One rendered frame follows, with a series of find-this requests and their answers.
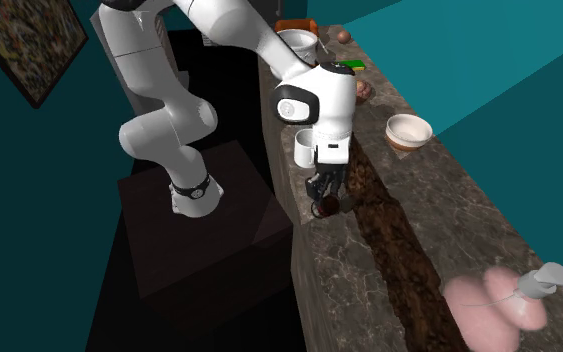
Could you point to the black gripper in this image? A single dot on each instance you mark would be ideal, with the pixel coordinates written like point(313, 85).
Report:
point(330, 174)

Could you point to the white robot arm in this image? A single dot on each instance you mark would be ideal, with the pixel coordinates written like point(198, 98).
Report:
point(164, 122)

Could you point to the dark red cup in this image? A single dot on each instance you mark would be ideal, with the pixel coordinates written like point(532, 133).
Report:
point(328, 207)

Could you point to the white mug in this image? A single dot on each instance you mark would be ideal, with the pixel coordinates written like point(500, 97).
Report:
point(303, 148)

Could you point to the white bowl brown base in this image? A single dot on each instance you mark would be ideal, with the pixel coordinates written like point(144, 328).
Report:
point(408, 131)

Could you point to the brown round bread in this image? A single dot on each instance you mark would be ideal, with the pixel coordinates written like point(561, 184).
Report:
point(363, 90)

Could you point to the green yellow sponge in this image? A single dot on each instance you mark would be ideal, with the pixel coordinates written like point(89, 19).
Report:
point(354, 64)

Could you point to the dark robot stand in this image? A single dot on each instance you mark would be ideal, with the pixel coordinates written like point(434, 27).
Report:
point(198, 253)

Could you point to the grey spoon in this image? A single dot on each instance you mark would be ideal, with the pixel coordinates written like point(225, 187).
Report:
point(323, 46)

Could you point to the white pot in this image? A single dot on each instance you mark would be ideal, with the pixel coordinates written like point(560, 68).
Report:
point(296, 45)

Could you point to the brown egg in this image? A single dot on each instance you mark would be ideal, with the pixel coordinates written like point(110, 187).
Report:
point(343, 36)

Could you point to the orange box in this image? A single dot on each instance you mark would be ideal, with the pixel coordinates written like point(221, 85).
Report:
point(294, 23)

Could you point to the pink spray bottle grey nozzle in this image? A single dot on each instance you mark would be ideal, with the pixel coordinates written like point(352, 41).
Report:
point(490, 302)

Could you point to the framed wall picture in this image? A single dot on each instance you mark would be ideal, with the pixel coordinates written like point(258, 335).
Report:
point(22, 44)

